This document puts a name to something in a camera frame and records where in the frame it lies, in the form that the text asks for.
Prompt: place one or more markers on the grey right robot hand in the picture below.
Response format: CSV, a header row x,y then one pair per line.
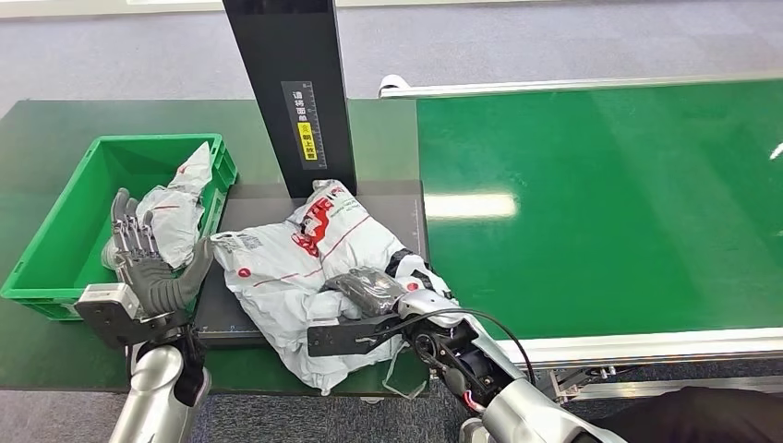
x,y
367,290

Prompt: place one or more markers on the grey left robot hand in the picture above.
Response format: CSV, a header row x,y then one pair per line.
x,y
153,281

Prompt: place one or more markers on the large white courier package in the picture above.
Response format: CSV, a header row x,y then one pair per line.
x,y
275,269

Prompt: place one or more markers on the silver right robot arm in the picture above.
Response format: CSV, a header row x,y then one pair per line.
x,y
526,409

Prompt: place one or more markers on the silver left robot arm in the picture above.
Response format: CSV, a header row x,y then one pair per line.
x,y
153,391

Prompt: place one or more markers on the small white courier package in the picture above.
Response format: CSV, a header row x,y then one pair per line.
x,y
174,220

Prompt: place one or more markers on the green plastic delivery box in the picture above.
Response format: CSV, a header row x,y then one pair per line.
x,y
61,244

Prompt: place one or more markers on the white conveyor end roller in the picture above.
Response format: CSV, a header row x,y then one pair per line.
x,y
391,82

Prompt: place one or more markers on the green conveyor belt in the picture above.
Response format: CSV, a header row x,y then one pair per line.
x,y
599,208

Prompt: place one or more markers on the black inbound machine column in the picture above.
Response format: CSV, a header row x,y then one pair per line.
x,y
287,55

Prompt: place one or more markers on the clear plastic film right wrist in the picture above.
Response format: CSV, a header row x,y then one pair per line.
x,y
407,376

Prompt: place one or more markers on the black cloth object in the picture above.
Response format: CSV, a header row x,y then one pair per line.
x,y
703,419

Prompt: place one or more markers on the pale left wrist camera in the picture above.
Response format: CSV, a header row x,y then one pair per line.
x,y
107,299

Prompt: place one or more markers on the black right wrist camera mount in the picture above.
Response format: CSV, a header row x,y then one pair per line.
x,y
342,339

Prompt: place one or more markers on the aluminium conveyor frame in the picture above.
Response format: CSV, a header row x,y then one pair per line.
x,y
642,350

